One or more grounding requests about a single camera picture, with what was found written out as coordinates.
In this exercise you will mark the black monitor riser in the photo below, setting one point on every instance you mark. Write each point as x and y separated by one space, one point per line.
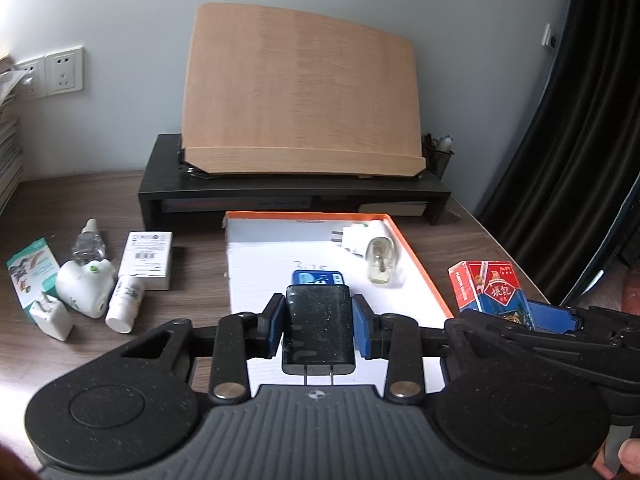
165 185

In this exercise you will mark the clear bottle with white cap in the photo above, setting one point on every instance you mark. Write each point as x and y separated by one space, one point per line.
87 245

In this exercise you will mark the white plug-in repellent heater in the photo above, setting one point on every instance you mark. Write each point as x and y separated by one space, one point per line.
357 235

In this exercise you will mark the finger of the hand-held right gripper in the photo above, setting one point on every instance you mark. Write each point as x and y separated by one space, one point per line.
525 342
550 316

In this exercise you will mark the small white bottle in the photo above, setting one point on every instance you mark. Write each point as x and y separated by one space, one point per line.
125 302

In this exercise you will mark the black charger plug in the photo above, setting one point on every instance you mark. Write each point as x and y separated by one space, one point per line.
317 330

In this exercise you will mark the white wall socket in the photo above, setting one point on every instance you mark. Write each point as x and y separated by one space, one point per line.
64 71
31 80

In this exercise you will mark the white rounded repellent heater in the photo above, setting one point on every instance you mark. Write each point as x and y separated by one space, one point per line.
82 290

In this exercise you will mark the green and white carton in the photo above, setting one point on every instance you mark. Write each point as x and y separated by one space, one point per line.
32 272

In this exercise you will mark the wooden book stand board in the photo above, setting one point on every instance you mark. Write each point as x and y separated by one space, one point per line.
300 90

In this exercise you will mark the white plug adapter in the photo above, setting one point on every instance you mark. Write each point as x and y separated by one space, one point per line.
50 317

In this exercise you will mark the black curtain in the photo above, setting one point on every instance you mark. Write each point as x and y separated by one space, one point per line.
575 135

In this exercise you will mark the white labelled box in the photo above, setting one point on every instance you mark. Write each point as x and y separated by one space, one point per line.
146 260

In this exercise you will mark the red and blue card box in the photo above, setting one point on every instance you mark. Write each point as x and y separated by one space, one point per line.
487 287

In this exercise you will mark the orange and white cardboard box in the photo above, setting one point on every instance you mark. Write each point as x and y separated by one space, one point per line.
265 280

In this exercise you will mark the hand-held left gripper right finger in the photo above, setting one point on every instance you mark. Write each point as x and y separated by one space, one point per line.
361 327

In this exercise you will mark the blue tin box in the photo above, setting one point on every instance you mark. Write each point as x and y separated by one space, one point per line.
320 277

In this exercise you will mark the black mesh pen holder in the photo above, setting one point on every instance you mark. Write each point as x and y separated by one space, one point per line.
439 162

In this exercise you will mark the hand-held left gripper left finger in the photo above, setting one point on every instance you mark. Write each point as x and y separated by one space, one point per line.
276 326

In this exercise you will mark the person's right hand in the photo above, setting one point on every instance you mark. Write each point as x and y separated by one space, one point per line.
630 455

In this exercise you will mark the clear yellowish liquid bottle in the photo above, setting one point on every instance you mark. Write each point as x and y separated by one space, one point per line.
379 260

